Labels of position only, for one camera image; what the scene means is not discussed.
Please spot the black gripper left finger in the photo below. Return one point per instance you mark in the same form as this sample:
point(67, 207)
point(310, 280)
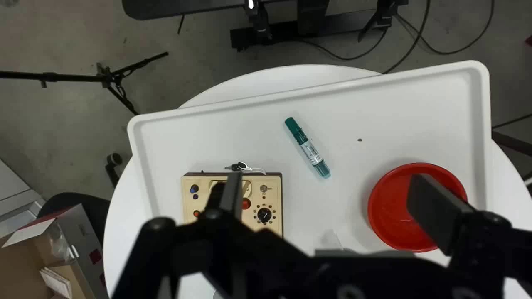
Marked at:
point(225, 198)

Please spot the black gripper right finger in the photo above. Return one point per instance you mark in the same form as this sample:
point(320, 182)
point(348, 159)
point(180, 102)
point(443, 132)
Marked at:
point(438, 212)

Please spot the red bowl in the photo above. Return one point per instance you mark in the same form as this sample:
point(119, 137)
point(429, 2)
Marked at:
point(388, 212)

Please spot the wooden busy board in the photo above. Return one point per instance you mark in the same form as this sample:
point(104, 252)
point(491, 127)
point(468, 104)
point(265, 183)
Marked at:
point(261, 198)

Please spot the green marker pen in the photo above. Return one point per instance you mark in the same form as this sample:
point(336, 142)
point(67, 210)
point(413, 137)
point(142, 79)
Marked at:
point(316, 162)

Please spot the white plastic tray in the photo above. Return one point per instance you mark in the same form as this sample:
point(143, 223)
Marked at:
point(361, 129)

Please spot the cardboard box on floor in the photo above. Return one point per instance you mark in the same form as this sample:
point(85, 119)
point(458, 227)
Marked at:
point(57, 257)

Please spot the black tripod stand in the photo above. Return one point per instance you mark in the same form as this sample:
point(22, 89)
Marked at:
point(109, 79)

